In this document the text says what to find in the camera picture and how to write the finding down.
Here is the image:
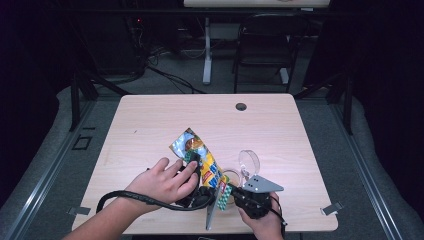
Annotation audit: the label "aluminium floor rail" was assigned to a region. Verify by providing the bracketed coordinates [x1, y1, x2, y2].
[327, 99, 405, 240]
[2, 99, 98, 240]

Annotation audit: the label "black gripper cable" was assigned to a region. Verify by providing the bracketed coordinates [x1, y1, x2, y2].
[95, 189, 215, 215]
[269, 195, 288, 236]

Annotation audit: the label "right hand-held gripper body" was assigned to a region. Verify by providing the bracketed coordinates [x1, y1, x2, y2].
[232, 174, 285, 221]

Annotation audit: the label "person's right hand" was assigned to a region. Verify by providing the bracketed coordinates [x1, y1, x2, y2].
[237, 191, 285, 240]

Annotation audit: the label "grey metal table bracket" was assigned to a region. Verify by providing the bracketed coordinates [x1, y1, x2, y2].
[320, 201, 344, 217]
[66, 206, 92, 217]

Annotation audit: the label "person's left hand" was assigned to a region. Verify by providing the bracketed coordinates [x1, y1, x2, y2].
[124, 156, 200, 215]

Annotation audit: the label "clear glass jar hinged lid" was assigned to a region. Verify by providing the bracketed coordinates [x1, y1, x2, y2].
[220, 148, 262, 205]

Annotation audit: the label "dark equipment box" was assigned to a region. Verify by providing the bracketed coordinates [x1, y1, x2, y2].
[79, 13, 148, 76]

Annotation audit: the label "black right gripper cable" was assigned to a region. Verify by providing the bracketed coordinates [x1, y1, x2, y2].
[269, 195, 288, 236]

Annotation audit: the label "black metal stand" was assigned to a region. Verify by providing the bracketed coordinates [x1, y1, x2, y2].
[293, 71, 355, 136]
[67, 71, 132, 132]

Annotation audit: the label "yellow spout pouch green cap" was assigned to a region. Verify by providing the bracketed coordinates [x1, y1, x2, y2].
[168, 127, 233, 212]

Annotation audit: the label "white desk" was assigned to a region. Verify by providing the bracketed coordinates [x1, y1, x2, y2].
[182, 0, 331, 86]

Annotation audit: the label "black folding chair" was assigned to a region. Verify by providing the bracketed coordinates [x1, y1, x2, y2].
[231, 13, 310, 95]

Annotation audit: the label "black floor cables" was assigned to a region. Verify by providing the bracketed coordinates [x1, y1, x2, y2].
[145, 64, 208, 95]

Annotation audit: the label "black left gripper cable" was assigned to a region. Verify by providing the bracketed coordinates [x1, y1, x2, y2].
[95, 189, 215, 215]

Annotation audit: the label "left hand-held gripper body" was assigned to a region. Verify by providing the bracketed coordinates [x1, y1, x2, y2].
[174, 184, 223, 232]

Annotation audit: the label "black tape square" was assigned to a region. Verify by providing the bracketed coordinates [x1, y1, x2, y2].
[71, 134, 94, 151]

